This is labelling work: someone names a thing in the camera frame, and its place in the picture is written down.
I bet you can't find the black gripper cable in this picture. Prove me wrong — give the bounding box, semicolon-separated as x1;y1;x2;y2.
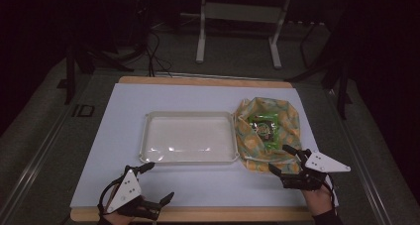
97;178;125;216
325;173;338;213

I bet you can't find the person's left hand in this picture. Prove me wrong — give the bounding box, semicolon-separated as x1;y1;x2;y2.
98;203;147;225

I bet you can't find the person's right hand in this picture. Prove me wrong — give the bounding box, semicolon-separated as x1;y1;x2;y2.
301;184;335;217

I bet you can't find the white metal stand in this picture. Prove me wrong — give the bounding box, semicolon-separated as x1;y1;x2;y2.
195;0;293;70

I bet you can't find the green snack packet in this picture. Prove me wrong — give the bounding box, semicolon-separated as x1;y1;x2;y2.
248;114;281;151

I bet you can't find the white table mat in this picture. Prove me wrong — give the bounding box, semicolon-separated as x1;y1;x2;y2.
69;82;340;209

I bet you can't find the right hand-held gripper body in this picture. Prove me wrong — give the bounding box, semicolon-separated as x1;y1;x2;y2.
280;149;352;191

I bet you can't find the yellow patterned cloth bag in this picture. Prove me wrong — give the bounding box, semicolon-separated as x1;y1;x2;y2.
233;96;303;173

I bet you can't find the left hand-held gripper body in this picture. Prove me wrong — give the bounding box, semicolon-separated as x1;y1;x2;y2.
104;168;162;221

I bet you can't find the white plastic tray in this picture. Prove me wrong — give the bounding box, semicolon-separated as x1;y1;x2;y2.
138;110;241;166

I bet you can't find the black tripod stand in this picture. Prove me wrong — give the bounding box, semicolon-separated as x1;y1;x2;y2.
285;23;355;120
56;20;135;105

